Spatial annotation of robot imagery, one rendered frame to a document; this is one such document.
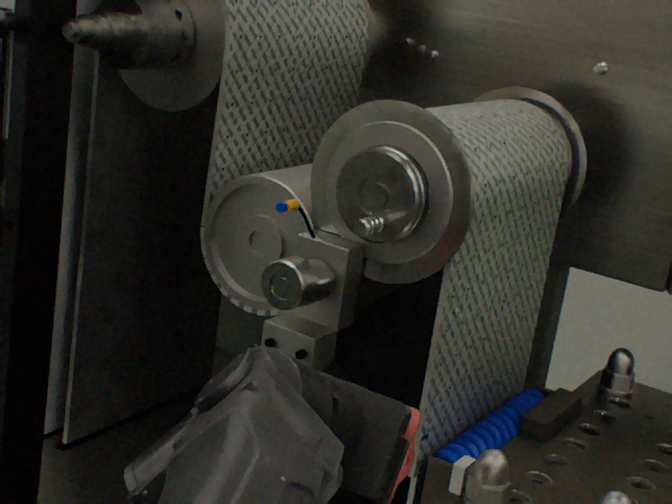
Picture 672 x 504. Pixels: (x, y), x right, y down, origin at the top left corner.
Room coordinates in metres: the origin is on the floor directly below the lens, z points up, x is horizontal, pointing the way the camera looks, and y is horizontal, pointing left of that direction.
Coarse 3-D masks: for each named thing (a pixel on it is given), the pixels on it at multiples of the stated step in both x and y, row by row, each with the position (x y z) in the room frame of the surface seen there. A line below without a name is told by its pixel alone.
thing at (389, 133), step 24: (360, 144) 0.85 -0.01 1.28; (384, 144) 0.84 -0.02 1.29; (408, 144) 0.83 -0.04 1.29; (432, 144) 0.82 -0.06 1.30; (336, 168) 0.86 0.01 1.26; (432, 168) 0.82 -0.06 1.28; (432, 192) 0.82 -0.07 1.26; (336, 216) 0.86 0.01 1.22; (432, 216) 0.82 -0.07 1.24; (360, 240) 0.85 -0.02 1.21; (408, 240) 0.82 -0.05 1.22; (432, 240) 0.81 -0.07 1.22
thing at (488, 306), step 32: (480, 256) 0.86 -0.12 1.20; (512, 256) 0.93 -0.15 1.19; (544, 256) 1.00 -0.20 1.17; (448, 288) 0.82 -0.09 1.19; (480, 288) 0.87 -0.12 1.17; (512, 288) 0.94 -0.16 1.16; (448, 320) 0.83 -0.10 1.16; (480, 320) 0.89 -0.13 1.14; (512, 320) 0.96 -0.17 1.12; (448, 352) 0.84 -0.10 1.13; (480, 352) 0.90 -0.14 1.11; (512, 352) 0.97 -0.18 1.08; (448, 384) 0.85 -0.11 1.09; (480, 384) 0.91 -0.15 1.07; (512, 384) 0.99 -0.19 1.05; (448, 416) 0.86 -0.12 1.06; (480, 416) 0.93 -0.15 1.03; (416, 448) 0.81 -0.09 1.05
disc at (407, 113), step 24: (360, 120) 0.86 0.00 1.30; (384, 120) 0.85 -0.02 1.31; (408, 120) 0.84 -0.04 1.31; (432, 120) 0.83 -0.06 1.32; (336, 144) 0.87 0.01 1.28; (456, 144) 0.82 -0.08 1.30; (312, 168) 0.88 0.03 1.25; (456, 168) 0.81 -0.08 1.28; (312, 192) 0.87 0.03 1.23; (456, 192) 0.81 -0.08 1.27; (456, 216) 0.81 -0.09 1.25; (456, 240) 0.81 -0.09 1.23; (384, 264) 0.84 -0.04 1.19; (408, 264) 0.83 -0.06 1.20; (432, 264) 0.82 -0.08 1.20
